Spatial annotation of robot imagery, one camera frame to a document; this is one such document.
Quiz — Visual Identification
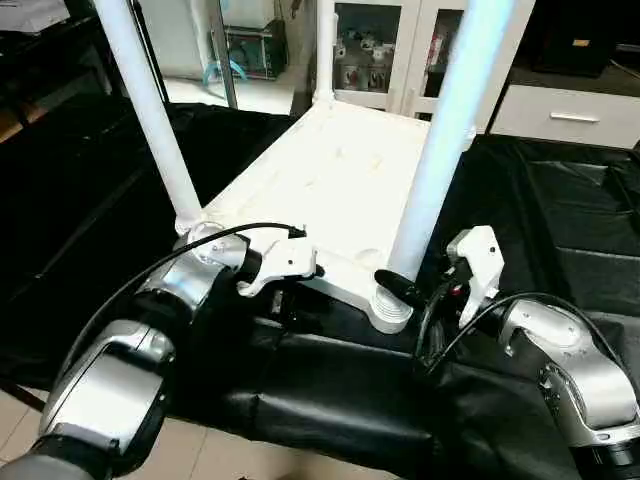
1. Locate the white plastic table top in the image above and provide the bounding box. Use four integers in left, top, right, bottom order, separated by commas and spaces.
175, 98, 476, 336

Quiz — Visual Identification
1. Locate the white plastic table leg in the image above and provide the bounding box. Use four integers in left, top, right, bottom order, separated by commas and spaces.
92, 0, 206, 233
372, 0, 517, 334
312, 0, 339, 106

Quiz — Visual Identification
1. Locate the white drawer unit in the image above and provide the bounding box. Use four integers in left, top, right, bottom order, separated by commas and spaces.
488, 84, 640, 151

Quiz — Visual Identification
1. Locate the white glass door cabinet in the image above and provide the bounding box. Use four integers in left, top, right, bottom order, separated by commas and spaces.
318, 0, 536, 131

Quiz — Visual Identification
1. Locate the black metal bench leg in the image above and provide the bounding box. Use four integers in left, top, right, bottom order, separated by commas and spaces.
0, 380, 46, 413

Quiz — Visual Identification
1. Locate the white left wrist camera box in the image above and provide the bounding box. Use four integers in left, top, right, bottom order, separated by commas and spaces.
236, 238, 319, 299

